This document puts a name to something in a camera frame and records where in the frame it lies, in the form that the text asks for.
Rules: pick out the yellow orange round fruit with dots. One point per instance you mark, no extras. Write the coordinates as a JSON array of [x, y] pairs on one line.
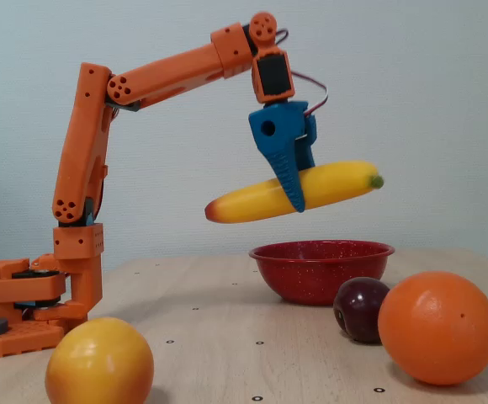
[[99, 362]]

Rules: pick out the red speckled enamel bowl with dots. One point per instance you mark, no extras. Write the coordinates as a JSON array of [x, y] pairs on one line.
[[303, 273]]

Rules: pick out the dark purple plastic plum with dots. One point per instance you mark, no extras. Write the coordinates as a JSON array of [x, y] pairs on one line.
[[357, 309]]

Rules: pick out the orange plastic orange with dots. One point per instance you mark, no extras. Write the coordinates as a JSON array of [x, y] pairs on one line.
[[437, 328]]

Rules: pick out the yellow plastic banana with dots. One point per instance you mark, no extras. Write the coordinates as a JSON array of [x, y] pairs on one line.
[[248, 206]]

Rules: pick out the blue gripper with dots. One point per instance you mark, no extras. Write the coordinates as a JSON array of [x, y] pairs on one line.
[[278, 128]]

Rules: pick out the orange robot base mount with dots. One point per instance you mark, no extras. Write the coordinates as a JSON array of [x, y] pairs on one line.
[[17, 341]]

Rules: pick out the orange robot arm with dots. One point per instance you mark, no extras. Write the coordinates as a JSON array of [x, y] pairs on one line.
[[84, 168]]

